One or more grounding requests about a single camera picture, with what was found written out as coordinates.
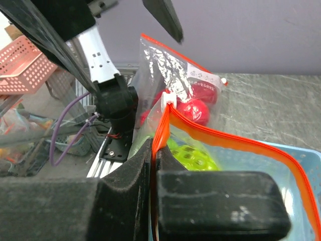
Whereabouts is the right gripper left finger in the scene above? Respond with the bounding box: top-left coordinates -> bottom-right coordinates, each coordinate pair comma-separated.
1,139 -> 151,240

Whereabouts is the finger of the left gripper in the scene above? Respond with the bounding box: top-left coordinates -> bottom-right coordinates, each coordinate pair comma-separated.
142,0 -> 184,43

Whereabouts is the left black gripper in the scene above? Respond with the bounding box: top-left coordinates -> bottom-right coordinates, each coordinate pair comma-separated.
0,0 -> 118,92

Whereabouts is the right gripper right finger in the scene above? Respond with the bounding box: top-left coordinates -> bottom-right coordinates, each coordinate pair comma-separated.
155,148 -> 291,240

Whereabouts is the clear orange-zip bag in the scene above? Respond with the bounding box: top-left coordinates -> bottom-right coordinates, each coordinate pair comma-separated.
129,91 -> 320,240
131,34 -> 228,129

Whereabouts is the red tomato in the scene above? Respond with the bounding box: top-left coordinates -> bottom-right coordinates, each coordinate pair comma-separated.
191,81 -> 218,105

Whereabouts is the small green cabbage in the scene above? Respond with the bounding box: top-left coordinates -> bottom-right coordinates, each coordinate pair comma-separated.
167,138 -> 220,171

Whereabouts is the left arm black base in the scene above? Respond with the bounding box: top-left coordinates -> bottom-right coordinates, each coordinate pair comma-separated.
98,127 -> 133,163

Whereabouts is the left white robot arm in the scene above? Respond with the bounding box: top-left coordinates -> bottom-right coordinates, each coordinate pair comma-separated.
1,1 -> 138,134

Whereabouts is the pink plastic basket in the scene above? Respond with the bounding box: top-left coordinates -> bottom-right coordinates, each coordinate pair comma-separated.
0,36 -> 58,95

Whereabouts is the light blue plastic basket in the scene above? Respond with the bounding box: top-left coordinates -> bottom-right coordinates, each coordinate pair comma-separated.
147,140 -> 321,241

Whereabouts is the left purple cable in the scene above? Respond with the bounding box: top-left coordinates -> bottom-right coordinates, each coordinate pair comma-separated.
49,91 -> 100,167

